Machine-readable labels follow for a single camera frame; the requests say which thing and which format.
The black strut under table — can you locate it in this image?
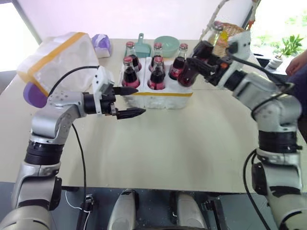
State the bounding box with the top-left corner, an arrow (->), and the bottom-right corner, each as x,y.
201,198 -> 226,230
75,195 -> 94,230

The white foam crate yellow tape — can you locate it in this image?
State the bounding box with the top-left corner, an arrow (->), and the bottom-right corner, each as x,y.
119,56 -> 194,110

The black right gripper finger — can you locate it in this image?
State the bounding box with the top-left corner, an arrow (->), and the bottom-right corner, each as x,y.
192,40 -> 214,59
184,58 -> 212,75

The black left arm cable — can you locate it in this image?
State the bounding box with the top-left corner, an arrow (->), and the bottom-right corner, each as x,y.
47,65 -> 101,199

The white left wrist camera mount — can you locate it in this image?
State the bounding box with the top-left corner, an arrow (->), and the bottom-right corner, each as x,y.
92,66 -> 116,118

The mint green bowl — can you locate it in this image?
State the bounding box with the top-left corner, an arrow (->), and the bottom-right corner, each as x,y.
153,35 -> 181,58

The wicker basket with handle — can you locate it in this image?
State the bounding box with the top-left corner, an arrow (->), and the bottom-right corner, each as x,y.
198,0 -> 246,58

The grey rounded robot leg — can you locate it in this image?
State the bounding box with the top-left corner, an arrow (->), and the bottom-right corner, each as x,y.
169,191 -> 208,230
106,189 -> 140,230

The green potted plant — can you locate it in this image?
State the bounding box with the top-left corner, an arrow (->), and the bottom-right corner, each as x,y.
268,34 -> 306,70

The mint green dustpan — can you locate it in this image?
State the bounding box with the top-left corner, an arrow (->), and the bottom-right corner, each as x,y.
135,33 -> 152,58

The thin white cable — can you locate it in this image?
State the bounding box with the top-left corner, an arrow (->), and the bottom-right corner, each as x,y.
65,191 -> 90,213

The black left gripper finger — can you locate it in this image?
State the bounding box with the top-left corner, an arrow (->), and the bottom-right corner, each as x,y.
113,86 -> 140,96
116,108 -> 147,121

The purple round object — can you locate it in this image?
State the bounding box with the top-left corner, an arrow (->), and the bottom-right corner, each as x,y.
23,81 -> 49,109

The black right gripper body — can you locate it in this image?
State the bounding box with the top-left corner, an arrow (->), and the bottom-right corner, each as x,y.
203,54 -> 232,86

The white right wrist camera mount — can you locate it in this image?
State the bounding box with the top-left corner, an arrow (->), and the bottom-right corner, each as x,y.
226,30 -> 253,64

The purple white tissue pack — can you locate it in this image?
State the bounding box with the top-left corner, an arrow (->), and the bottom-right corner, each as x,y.
91,34 -> 113,58

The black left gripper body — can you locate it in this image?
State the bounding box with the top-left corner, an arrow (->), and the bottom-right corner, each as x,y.
100,85 -> 119,117

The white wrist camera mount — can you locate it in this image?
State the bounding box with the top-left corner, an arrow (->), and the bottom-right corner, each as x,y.
226,30 -> 253,64
92,66 -> 116,118

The glass cola bottle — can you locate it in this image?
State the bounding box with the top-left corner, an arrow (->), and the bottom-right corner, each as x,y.
168,43 -> 189,81
177,59 -> 200,87
147,56 -> 166,91
121,57 -> 141,89
207,21 -> 225,46
125,41 -> 142,72
153,42 -> 164,58

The large white plastic bag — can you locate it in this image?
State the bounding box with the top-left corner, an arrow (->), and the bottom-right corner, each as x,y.
16,31 -> 100,97

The person's dark blue clothing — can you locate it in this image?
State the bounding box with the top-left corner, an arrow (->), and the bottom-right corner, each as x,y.
286,64 -> 307,104

